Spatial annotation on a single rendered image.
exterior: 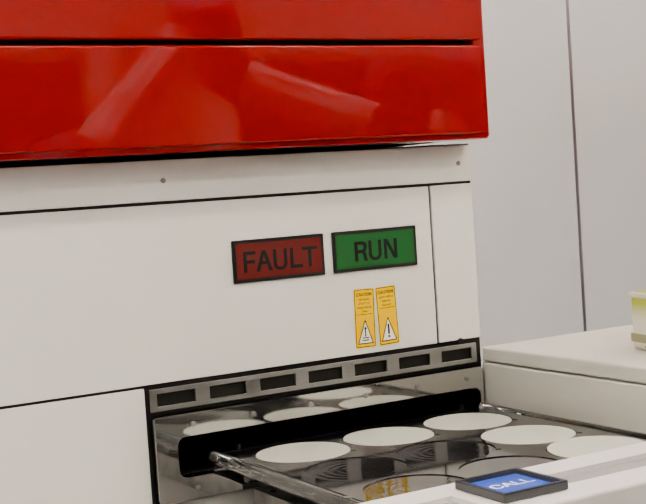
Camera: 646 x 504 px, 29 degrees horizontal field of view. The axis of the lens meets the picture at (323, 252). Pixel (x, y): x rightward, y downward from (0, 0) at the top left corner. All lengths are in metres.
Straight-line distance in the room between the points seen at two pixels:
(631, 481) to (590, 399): 0.54
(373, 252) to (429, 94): 0.20
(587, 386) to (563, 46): 2.31
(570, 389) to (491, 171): 2.05
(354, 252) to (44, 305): 0.38
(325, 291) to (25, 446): 0.39
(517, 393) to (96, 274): 0.53
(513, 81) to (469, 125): 2.03
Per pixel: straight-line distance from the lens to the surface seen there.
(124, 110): 1.31
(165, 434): 1.38
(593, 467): 0.96
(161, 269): 1.37
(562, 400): 1.48
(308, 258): 1.45
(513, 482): 0.90
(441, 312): 1.56
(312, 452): 1.34
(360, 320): 1.49
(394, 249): 1.51
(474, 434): 1.38
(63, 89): 1.29
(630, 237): 3.81
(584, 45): 3.73
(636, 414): 1.39
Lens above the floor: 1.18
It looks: 3 degrees down
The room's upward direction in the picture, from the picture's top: 4 degrees counter-clockwise
